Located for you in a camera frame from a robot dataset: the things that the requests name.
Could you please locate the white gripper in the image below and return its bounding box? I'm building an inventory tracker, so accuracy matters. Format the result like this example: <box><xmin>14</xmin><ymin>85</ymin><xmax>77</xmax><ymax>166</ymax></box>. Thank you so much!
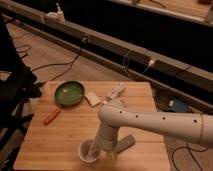
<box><xmin>87</xmin><ymin>127</ymin><xmax>119</xmax><ymax>166</ymax></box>

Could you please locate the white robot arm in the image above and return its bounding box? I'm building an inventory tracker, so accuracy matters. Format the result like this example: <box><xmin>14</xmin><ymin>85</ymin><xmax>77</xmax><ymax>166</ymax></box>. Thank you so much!
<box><xmin>93</xmin><ymin>99</ymin><xmax>213</xmax><ymax>152</ymax></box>

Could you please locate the green ceramic bowl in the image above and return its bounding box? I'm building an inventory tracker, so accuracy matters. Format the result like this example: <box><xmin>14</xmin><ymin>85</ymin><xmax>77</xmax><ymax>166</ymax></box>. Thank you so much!
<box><xmin>54</xmin><ymin>81</ymin><xmax>85</xmax><ymax>107</ymax></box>

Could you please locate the white tube bottle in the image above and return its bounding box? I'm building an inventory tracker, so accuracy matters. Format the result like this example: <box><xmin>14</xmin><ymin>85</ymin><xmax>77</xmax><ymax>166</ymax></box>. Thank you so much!
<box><xmin>102</xmin><ymin>83</ymin><xmax>126</xmax><ymax>105</ymax></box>

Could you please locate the blue device on floor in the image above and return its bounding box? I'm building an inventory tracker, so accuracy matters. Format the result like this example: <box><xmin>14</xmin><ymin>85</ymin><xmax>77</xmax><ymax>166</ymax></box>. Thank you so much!
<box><xmin>169</xmin><ymin>99</ymin><xmax>189</xmax><ymax>113</ymax></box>

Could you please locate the black tripod stand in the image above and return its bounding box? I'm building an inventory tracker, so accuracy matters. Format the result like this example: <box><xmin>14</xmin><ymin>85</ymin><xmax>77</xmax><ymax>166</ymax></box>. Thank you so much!
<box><xmin>0</xmin><ymin>16</ymin><xmax>43</xmax><ymax>168</ymax></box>

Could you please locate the orange handled tool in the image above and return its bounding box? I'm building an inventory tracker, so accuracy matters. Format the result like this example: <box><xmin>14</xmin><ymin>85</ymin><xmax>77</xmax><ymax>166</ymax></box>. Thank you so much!
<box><xmin>44</xmin><ymin>107</ymin><xmax>61</xmax><ymax>125</ymax></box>

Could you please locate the black floor cables right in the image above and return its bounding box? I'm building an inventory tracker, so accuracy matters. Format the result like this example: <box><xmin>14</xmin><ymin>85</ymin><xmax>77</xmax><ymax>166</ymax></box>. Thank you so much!
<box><xmin>169</xmin><ymin>143</ymin><xmax>209</xmax><ymax>171</ymax></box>

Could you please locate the long metal rail beam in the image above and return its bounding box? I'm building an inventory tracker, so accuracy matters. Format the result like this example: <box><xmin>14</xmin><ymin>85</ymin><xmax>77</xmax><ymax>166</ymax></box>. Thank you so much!
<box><xmin>0</xmin><ymin>0</ymin><xmax>213</xmax><ymax>114</ymax></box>

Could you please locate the black floor cable left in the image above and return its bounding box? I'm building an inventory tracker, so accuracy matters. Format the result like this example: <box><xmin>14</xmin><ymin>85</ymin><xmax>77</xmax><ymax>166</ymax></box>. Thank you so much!
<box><xmin>13</xmin><ymin>36</ymin><xmax>88</xmax><ymax>88</ymax></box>

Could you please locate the white object on rail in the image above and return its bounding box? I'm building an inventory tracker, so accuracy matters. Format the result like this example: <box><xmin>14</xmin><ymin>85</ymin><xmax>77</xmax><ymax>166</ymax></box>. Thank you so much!
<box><xmin>45</xmin><ymin>4</ymin><xmax>65</xmax><ymax>22</ymax></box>

